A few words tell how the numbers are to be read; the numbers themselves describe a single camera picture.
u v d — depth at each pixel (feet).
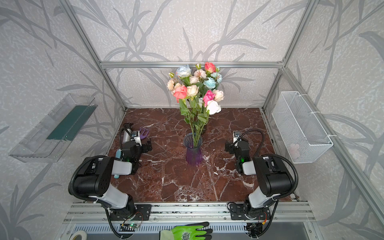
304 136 2.00
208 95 2.03
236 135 2.66
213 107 1.92
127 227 2.37
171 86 2.68
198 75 2.68
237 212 2.40
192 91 2.28
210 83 2.71
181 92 2.16
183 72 2.39
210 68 2.83
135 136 2.66
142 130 3.54
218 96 2.29
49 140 2.11
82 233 2.23
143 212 2.40
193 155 2.71
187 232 2.21
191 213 2.47
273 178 1.49
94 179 1.50
